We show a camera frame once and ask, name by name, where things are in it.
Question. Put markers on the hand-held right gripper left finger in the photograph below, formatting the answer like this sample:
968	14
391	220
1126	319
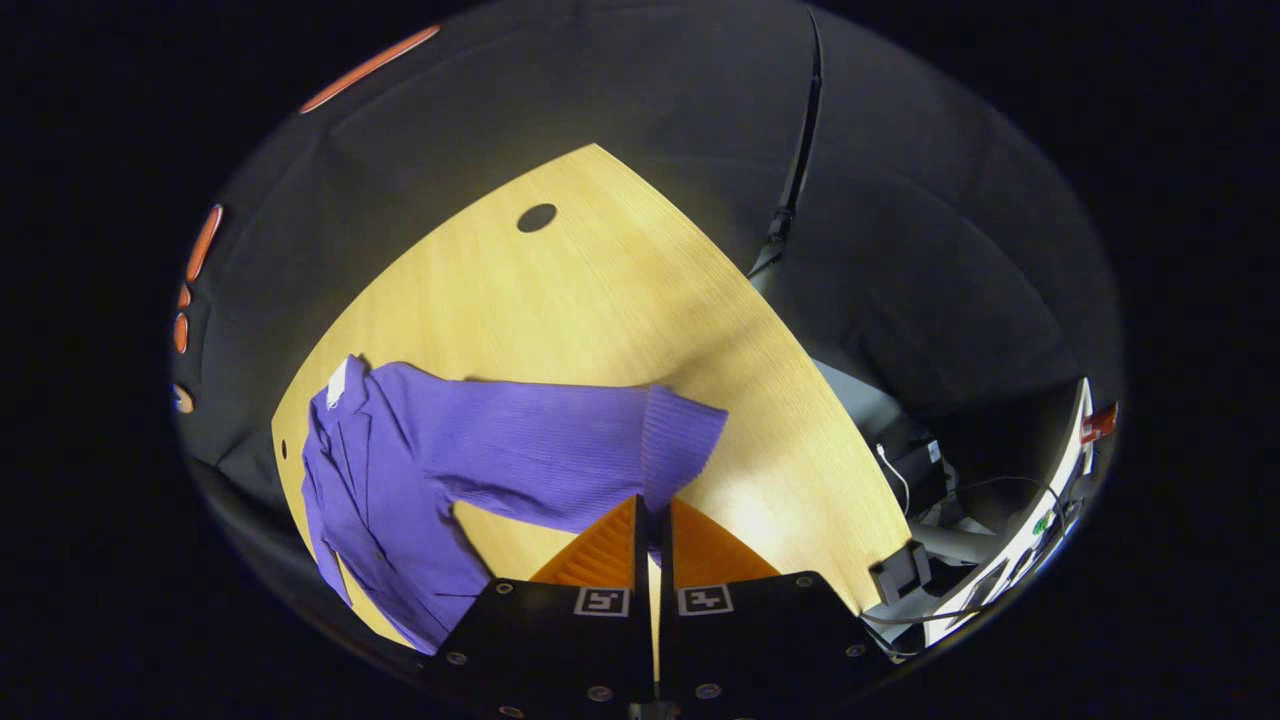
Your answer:
640	600

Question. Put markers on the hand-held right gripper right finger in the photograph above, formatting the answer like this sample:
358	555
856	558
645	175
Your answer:
668	600

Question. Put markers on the black power adapter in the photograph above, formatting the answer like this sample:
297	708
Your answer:
915	470

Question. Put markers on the grey metal bar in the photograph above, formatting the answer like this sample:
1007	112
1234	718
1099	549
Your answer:
955	545

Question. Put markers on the small red object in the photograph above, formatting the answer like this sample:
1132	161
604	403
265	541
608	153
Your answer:
1098	422

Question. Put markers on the black table edge clamp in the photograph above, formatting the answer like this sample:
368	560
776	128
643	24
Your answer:
900	572

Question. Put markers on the purple button shirt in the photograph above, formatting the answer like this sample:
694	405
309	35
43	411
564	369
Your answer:
520	450

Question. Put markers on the small green object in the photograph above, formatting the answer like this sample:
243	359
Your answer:
1042	522

